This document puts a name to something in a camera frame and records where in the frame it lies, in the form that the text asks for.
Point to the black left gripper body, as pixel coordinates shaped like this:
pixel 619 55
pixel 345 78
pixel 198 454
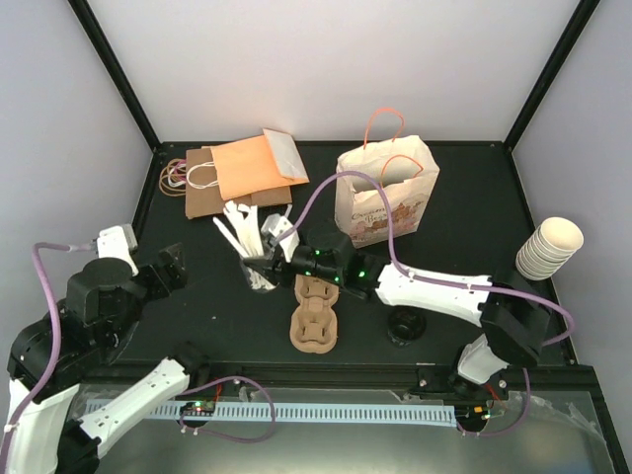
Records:
pixel 161 284

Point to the printed white paper bag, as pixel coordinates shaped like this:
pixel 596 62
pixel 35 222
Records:
pixel 402 172

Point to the brown pulp cup carrier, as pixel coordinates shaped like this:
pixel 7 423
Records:
pixel 314 323

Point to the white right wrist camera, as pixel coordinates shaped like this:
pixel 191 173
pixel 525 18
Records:
pixel 278 230

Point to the white slotted cable rail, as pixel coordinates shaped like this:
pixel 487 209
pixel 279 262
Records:
pixel 307 413

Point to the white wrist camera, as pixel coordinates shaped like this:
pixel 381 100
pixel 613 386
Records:
pixel 278 230
pixel 118 242

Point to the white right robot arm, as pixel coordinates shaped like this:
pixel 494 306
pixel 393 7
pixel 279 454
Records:
pixel 513 326

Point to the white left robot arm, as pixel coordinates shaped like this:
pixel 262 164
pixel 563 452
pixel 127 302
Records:
pixel 89 328

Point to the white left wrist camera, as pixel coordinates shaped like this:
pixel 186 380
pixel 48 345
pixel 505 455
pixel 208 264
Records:
pixel 118 242

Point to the stack of paper cups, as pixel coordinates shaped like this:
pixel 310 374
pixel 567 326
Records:
pixel 552 244

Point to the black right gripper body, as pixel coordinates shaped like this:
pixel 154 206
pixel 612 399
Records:
pixel 334 272

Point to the orange kraft paper bag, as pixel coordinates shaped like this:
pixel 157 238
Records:
pixel 260 163

